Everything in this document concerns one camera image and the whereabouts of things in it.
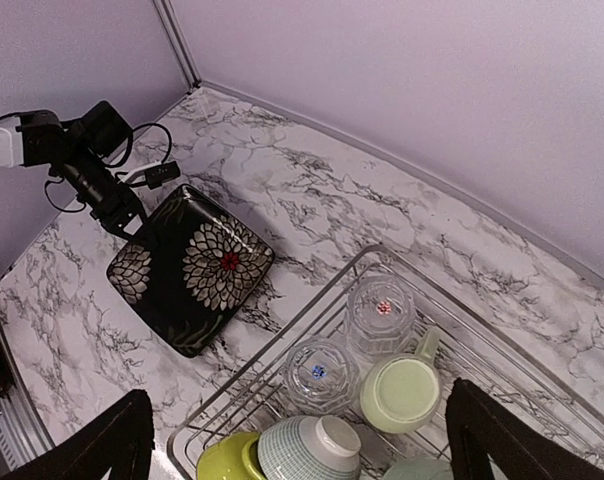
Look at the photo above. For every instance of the left aluminium frame post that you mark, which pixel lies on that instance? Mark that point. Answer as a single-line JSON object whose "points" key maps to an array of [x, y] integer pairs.
{"points": [[178, 43]]}

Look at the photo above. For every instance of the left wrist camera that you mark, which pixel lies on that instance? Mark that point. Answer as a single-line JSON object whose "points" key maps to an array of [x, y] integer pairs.
{"points": [[153, 175]]}

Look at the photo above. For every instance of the lime green bowl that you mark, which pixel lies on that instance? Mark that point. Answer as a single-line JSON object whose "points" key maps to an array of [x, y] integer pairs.
{"points": [[234, 457]]}

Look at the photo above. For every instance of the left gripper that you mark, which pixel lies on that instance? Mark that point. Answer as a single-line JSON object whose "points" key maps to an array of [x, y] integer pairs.
{"points": [[113, 203]]}

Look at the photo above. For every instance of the clear glass red flower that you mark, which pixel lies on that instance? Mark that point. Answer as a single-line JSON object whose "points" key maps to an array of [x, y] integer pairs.
{"points": [[380, 316]]}

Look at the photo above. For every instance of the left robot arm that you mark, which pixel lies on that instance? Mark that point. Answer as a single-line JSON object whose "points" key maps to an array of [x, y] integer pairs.
{"points": [[75, 152]]}

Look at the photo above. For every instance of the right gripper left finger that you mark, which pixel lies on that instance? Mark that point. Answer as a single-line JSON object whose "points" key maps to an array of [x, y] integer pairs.
{"points": [[117, 444]]}

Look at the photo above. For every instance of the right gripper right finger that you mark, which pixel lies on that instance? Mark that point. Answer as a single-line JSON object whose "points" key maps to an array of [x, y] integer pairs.
{"points": [[481, 432]]}

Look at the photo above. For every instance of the pale green mug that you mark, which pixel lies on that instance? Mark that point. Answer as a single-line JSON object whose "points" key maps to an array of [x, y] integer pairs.
{"points": [[402, 392]]}

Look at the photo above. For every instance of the black floral square plate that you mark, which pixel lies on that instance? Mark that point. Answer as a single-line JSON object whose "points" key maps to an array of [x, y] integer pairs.
{"points": [[204, 267]]}

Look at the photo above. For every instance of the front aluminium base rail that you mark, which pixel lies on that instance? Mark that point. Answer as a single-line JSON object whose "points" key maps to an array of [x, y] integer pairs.
{"points": [[23, 436]]}

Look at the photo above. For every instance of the light green round plate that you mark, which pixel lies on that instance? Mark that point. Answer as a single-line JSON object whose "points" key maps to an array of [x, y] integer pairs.
{"points": [[419, 469]]}

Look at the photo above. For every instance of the metal wire dish rack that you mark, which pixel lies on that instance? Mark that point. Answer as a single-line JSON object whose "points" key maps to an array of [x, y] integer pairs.
{"points": [[524, 383]]}

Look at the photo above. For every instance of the clear glass blue flower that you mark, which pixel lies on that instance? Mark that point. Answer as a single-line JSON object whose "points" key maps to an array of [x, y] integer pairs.
{"points": [[321, 377]]}

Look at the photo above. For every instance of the white patterned bowl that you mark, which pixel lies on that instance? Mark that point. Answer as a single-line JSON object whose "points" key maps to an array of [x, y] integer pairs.
{"points": [[309, 447]]}

